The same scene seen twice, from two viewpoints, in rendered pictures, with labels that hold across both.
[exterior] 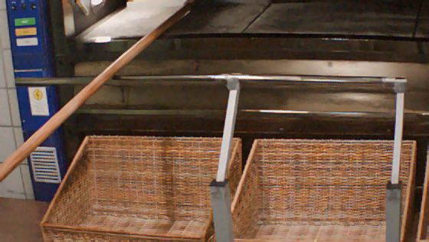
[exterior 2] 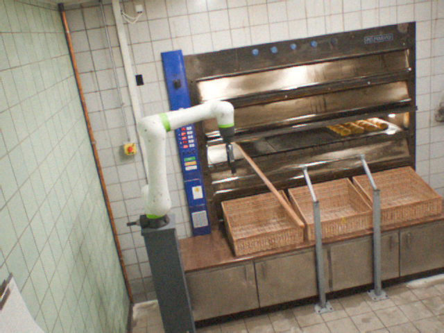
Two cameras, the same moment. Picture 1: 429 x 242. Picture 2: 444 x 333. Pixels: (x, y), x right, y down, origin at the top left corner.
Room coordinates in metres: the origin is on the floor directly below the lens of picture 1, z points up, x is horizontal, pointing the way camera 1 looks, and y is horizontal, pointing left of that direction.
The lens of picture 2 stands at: (-0.08, 1.80, 2.30)
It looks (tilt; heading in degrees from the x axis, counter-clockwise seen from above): 18 degrees down; 336
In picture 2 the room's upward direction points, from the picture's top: 8 degrees counter-clockwise
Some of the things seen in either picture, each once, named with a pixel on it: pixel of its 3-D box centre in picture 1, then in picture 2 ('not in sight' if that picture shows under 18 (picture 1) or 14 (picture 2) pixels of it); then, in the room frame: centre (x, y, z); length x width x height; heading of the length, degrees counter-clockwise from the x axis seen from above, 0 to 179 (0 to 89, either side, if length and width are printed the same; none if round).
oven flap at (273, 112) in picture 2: not in sight; (308, 106); (2.76, -0.37, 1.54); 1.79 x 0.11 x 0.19; 71
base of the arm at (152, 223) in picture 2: not in sight; (148, 220); (2.28, 1.25, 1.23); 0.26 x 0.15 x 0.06; 69
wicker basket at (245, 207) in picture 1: (326, 210); (329, 207); (2.50, -0.31, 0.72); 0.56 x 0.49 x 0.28; 72
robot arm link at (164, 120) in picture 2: not in sight; (152, 126); (2.25, 1.12, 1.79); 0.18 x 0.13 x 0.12; 85
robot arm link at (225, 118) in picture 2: not in sight; (223, 113); (2.10, 0.74, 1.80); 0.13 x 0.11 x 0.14; 175
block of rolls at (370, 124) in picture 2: not in sight; (352, 122); (2.99, -1.06, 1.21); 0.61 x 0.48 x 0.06; 161
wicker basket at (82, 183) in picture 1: (142, 203); (260, 221); (2.69, 0.25, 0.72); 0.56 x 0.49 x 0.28; 72
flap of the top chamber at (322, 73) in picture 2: not in sight; (306, 75); (2.76, -0.37, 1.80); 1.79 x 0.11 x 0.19; 71
